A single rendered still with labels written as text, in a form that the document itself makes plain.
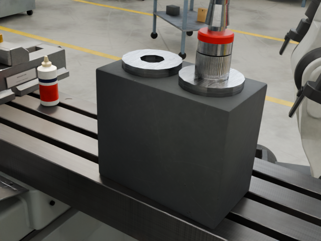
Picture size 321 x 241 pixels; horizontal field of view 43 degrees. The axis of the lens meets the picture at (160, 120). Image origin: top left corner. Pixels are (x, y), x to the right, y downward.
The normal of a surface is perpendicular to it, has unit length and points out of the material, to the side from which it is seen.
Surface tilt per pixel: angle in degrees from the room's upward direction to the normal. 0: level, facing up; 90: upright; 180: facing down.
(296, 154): 0
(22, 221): 90
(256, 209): 0
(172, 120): 90
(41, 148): 0
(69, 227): 90
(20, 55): 90
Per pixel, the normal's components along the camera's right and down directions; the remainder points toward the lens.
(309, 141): -0.19, 0.44
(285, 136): 0.04, -0.89
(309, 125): -0.19, 0.78
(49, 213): 0.84, 0.28
